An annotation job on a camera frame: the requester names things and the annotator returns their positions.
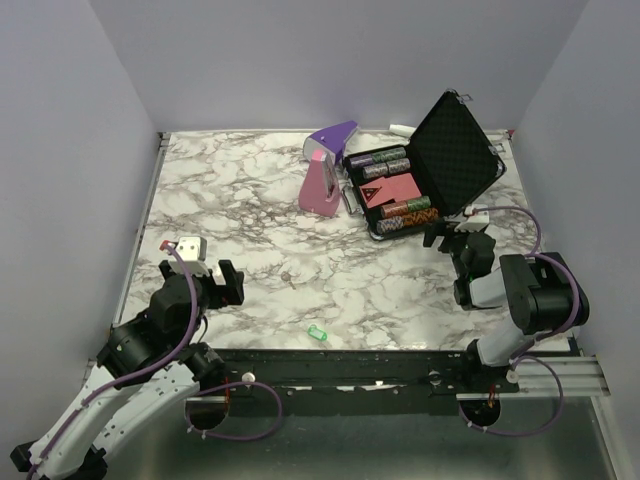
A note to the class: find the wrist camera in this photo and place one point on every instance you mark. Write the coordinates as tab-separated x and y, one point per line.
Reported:
475	218
192	250

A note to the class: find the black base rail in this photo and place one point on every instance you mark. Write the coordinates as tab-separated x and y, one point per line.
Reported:
358	382

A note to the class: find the pink and purple device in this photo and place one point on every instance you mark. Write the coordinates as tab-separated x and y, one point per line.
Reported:
324	149

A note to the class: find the black poker chip case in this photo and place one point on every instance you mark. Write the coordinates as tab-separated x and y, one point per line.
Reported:
449	158

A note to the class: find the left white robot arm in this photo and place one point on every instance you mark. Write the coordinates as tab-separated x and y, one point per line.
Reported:
147	365

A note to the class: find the green key tag with keyring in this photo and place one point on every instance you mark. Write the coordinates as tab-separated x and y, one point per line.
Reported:
317	333

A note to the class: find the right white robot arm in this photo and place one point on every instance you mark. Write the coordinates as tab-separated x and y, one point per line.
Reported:
541	293

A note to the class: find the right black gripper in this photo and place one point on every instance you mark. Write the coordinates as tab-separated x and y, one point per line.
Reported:
442	228

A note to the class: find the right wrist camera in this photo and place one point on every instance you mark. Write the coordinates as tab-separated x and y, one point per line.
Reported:
475	218

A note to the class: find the white tube behind case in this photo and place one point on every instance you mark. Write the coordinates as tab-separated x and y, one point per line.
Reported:
401	130

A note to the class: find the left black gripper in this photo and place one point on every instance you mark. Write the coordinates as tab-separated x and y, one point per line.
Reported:
231	293

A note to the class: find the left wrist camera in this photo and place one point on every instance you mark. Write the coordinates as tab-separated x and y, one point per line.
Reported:
192	250

